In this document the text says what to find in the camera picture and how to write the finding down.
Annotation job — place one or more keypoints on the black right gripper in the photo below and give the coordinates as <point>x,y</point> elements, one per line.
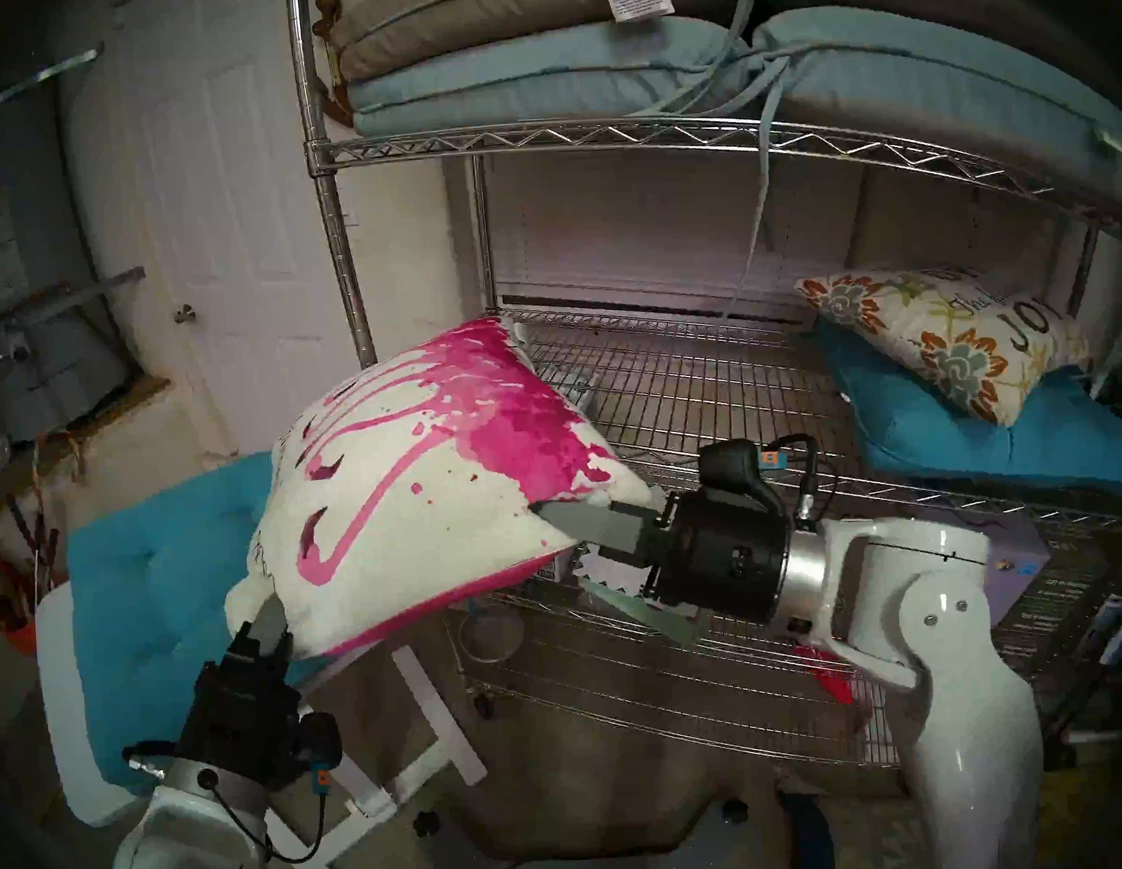
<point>727,556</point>

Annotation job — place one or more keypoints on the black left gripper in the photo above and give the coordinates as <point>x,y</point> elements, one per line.
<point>248,717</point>

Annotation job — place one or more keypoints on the pink flamingo throw pillow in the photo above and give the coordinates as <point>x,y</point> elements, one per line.
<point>415,502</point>

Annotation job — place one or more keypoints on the floral JOY throw pillow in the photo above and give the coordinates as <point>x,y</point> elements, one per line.
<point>949,334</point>

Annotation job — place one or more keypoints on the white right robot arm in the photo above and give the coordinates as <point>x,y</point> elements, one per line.
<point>958,680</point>

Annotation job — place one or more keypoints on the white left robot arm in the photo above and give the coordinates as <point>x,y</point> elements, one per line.
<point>180,852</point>

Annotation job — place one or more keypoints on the teal flat seat cushion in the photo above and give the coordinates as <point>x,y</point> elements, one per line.
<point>157,590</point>

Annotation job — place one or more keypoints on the teal tufted seat cushion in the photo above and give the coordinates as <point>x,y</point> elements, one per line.
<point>946,446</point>

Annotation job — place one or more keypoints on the light blue bench cushion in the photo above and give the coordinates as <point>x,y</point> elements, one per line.
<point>542,74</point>

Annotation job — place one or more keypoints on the light blue tied cushion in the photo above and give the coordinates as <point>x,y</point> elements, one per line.
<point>926,72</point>

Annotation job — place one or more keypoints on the green paper sheet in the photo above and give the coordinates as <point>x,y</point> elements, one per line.
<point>664,620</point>

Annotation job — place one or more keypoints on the utility pump box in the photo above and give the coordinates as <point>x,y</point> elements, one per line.
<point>575,386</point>

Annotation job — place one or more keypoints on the clear glass bowl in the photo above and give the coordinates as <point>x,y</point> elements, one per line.
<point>492,634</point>

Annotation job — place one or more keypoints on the white folding table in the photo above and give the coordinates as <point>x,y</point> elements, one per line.
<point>436,726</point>

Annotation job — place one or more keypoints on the black caster wheel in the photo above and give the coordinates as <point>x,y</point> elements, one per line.
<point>482,705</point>

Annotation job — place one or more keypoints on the black base knob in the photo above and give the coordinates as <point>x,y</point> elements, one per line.
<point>734,810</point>
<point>427,824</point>

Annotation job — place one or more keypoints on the orange bucket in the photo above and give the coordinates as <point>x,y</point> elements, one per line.
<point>19,637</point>

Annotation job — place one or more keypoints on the red plastic bag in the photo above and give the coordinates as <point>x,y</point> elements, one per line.
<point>827,677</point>

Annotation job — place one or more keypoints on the brown wooden ledge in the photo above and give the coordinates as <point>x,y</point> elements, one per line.
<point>101,415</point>

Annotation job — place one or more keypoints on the metal door knob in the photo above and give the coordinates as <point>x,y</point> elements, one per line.
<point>185,315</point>

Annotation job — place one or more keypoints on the grey water heater tank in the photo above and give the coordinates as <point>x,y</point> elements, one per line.
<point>43,372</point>

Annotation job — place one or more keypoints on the dark blue cloth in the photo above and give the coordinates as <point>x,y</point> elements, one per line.
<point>812,842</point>

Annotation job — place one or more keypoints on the LED lamp box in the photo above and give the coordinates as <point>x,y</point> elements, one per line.
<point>1018,573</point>

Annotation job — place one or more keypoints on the patterned grey cloth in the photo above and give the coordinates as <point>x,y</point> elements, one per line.
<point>873,843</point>

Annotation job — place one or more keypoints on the white panel door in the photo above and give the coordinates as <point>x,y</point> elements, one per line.
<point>229,175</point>

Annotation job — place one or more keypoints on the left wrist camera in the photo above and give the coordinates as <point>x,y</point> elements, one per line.
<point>320,746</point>

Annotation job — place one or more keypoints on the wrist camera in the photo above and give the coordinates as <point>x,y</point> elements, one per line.
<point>320,746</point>
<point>736,471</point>

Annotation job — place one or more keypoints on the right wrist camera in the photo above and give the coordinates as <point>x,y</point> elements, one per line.
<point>736,471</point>

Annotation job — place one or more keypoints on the brown wooden wall hooks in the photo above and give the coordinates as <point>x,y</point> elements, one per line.
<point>329,85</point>

